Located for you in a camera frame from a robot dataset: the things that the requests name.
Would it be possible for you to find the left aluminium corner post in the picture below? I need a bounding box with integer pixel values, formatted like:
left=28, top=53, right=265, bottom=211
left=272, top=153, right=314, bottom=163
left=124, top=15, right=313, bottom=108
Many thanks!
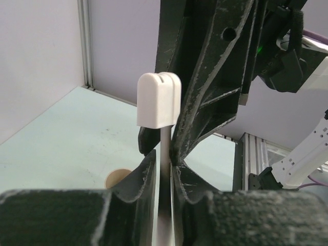
left=77, top=0, right=94, bottom=88

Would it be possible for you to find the aluminium frame rail front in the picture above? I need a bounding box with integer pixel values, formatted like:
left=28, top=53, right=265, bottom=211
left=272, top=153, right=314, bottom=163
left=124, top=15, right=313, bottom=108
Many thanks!
left=233, top=132, right=293, bottom=192

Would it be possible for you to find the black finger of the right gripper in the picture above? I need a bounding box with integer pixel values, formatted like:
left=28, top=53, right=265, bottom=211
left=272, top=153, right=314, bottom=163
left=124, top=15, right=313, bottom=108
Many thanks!
left=138, top=1, right=187, bottom=155

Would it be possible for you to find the beige plastic cup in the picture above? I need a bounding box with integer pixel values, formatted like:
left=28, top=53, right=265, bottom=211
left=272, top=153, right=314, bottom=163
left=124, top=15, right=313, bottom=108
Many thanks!
left=105, top=169, right=132, bottom=189

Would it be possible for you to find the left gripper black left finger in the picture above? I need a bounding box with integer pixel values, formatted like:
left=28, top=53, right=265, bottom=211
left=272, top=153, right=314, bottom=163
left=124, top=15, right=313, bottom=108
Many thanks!
left=1, top=150, right=156, bottom=245

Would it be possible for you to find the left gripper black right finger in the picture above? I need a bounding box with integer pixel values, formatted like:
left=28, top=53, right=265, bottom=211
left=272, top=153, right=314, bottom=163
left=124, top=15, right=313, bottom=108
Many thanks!
left=173, top=165, right=327, bottom=245

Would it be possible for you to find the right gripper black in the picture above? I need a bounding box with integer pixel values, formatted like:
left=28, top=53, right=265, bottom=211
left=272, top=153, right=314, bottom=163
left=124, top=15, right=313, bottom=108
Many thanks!
left=170, top=1, right=307, bottom=164

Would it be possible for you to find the white toothbrush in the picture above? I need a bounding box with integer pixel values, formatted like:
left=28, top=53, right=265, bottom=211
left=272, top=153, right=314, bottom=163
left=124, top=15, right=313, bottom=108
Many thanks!
left=137, top=73, right=181, bottom=245

